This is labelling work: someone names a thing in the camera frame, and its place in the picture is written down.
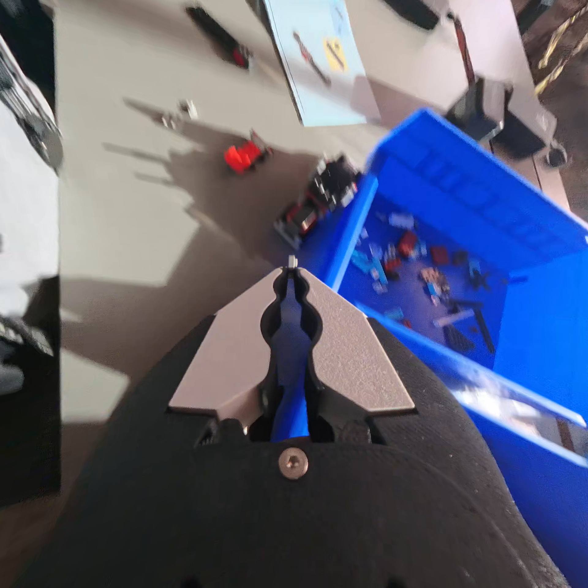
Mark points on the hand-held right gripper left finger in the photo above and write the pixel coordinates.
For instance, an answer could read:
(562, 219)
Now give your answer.
(225, 358)

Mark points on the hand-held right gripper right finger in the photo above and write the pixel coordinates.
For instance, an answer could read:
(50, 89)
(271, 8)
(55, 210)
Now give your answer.
(358, 363)

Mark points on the blue plastic bin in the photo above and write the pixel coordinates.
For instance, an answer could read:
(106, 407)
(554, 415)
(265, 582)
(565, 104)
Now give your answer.
(542, 330)

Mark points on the long black brick beam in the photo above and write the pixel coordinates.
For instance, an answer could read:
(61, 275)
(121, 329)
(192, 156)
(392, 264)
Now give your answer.
(216, 34)

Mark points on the grey desk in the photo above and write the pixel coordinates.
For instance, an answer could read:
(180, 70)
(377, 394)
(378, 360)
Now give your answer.
(138, 206)

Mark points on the pile of loose toy bricks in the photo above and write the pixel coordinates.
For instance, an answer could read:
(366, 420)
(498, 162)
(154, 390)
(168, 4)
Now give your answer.
(404, 243)

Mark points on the red black toy brick truck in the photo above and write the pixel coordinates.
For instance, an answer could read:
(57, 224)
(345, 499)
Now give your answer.
(321, 193)

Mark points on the red brick sub-assembly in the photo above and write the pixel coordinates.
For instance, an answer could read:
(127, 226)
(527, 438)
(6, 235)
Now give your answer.
(241, 156)

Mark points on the person's grey sweatshirt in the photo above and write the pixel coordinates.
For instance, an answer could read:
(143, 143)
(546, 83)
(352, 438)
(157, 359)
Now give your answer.
(27, 206)

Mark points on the small grey clip brick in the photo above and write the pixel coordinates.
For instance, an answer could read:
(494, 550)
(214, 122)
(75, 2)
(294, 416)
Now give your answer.
(187, 110)

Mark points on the light blue instruction booklet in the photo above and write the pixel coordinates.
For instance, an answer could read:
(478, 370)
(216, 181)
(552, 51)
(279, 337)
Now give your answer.
(312, 105)

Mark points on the dark box-shaped device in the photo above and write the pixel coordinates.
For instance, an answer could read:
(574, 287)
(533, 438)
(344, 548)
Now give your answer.
(477, 110)
(528, 133)

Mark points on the black power adapter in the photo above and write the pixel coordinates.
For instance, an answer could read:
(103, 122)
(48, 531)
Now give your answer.
(413, 11)

